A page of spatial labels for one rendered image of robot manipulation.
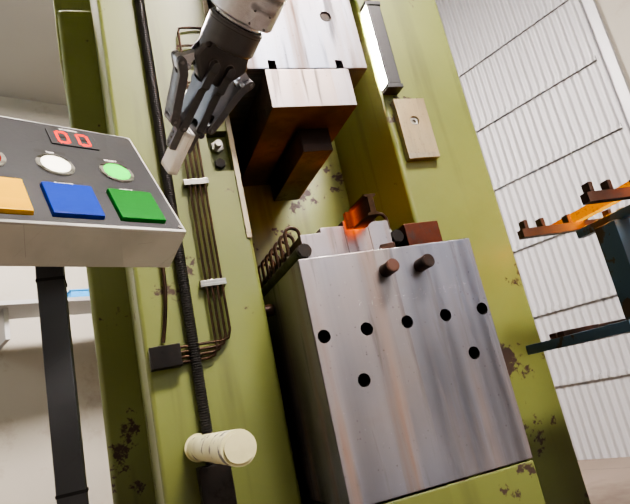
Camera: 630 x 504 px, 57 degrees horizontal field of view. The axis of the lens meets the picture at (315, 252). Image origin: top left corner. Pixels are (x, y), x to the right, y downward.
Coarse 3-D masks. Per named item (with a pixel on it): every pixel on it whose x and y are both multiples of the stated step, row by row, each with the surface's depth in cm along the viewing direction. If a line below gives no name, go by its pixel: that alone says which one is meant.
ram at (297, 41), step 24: (288, 0) 134; (312, 0) 136; (336, 0) 138; (288, 24) 132; (312, 24) 134; (336, 24) 136; (264, 48) 128; (288, 48) 130; (312, 48) 132; (336, 48) 134; (360, 48) 136; (360, 72) 136; (240, 120) 146
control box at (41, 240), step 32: (0, 128) 91; (32, 128) 96; (64, 128) 101; (32, 160) 89; (96, 160) 98; (128, 160) 103; (32, 192) 83; (96, 192) 90; (160, 192) 100; (0, 224) 75; (32, 224) 78; (64, 224) 81; (96, 224) 84; (128, 224) 88; (160, 224) 92; (0, 256) 79; (32, 256) 81; (64, 256) 84; (96, 256) 88; (128, 256) 91; (160, 256) 95
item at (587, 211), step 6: (624, 186) 120; (594, 204) 128; (600, 204) 126; (606, 204) 125; (612, 204) 126; (576, 210) 134; (582, 210) 132; (588, 210) 130; (594, 210) 128; (600, 210) 129; (570, 216) 136; (576, 216) 134; (582, 216) 132; (588, 216) 132; (558, 222) 140
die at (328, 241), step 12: (324, 228) 119; (336, 228) 120; (372, 228) 122; (384, 228) 123; (300, 240) 117; (312, 240) 117; (324, 240) 118; (336, 240) 119; (348, 240) 120; (360, 240) 120; (372, 240) 121; (384, 240) 122; (312, 252) 116; (324, 252) 117; (336, 252) 118; (348, 252) 119
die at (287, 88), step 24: (264, 72) 127; (288, 72) 128; (312, 72) 130; (336, 72) 132; (264, 96) 129; (288, 96) 126; (312, 96) 128; (336, 96) 130; (264, 120) 131; (288, 120) 131; (312, 120) 133; (336, 120) 136; (240, 144) 154; (264, 144) 140; (288, 144) 143; (240, 168) 157; (264, 168) 154
